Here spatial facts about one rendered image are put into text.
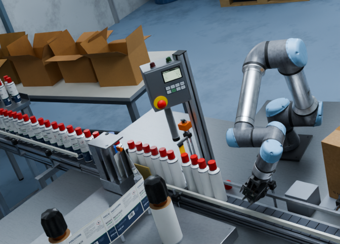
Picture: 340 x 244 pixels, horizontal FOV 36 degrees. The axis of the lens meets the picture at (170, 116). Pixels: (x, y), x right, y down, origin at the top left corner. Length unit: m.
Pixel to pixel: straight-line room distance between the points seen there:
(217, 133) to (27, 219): 1.08
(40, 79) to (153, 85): 2.44
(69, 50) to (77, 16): 3.57
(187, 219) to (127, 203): 0.26
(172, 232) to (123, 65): 2.01
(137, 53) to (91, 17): 4.37
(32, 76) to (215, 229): 2.78
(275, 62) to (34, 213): 1.41
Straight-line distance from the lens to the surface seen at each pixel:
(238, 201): 2.26
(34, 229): 2.65
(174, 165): 2.33
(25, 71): 4.59
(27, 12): 7.37
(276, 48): 2.17
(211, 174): 2.18
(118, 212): 2.18
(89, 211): 2.50
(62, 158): 3.03
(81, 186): 2.81
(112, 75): 3.97
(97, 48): 4.10
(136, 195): 2.24
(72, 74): 4.33
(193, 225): 2.20
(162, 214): 2.04
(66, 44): 4.46
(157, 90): 2.19
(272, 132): 1.96
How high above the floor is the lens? 2.24
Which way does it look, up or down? 26 degrees down
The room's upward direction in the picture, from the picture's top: 16 degrees counter-clockwise
